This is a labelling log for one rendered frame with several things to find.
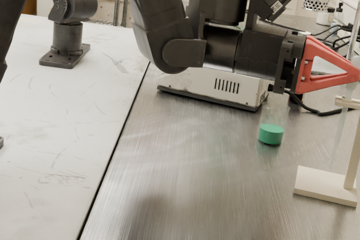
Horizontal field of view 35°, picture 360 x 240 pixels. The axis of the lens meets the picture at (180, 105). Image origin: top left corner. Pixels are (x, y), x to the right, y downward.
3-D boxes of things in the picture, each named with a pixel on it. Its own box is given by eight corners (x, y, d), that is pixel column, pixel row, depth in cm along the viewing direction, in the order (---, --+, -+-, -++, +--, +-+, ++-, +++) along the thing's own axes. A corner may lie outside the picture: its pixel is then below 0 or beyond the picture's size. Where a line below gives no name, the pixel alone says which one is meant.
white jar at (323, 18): (314, 23, 215) (317, 6, 213) (317, 21, 220) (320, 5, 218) (330, 26, 213) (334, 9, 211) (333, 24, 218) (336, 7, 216)
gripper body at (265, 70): (302, 31, 77) (248, 22, 79) (297, 44, 68) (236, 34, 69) (293, 77, 79) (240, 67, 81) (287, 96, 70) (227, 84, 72)
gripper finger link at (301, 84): (364, 42, 75) (292, 29, 77) (367, 52, 68) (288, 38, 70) (352, 91, 77) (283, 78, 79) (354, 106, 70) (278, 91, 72)
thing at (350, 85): (344, 88, 73) (353, 54, 72) (354, 90, 73) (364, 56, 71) (344, 89, 73) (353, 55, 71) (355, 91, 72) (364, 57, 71)
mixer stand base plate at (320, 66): (244, 65, 138) (245, 61, 137) (239, 47, 157) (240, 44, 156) (368, 82, 138) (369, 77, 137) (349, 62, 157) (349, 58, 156)
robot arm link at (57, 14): (98, -4, 123) (81, -9, 126) (67, -3, 116) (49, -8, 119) (96, 25, 125) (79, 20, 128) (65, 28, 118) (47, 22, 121)
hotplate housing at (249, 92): (154, 90, 109) (158, 50, 107) (177, 76, 121) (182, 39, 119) (268, 117, 103) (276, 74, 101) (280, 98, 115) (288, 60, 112)
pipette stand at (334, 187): (293, 193, 75) (312, 99, 71) (297, 170, 82) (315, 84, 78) (356, 208, 73) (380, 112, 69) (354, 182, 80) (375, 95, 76)
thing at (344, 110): (325, 168, 76) (353, 56, 71) (325, 165, 77) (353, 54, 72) (334, 170, 76) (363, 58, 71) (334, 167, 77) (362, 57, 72)
